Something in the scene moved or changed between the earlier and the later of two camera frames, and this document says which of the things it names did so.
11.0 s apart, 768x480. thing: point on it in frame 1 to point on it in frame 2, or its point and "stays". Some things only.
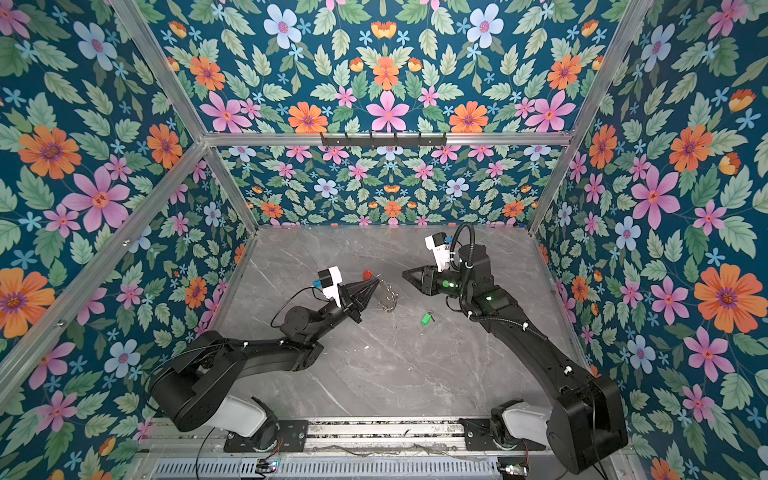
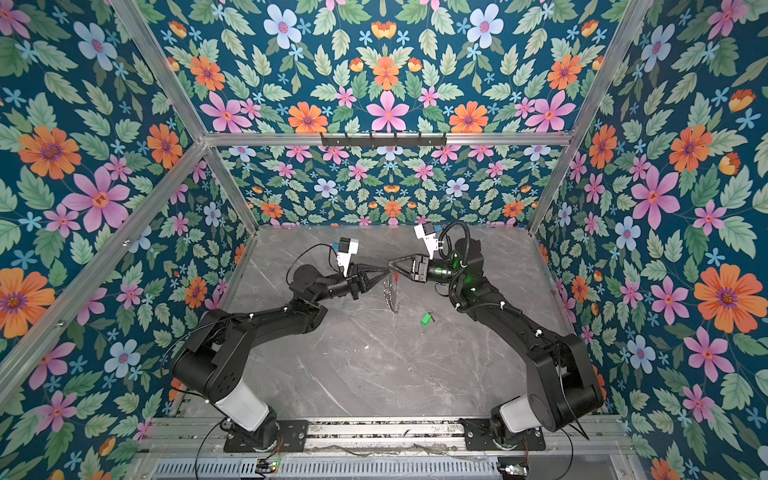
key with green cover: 427,319 stays
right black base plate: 478,436 stays
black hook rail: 384,141 stays
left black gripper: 349,305 to 358,283
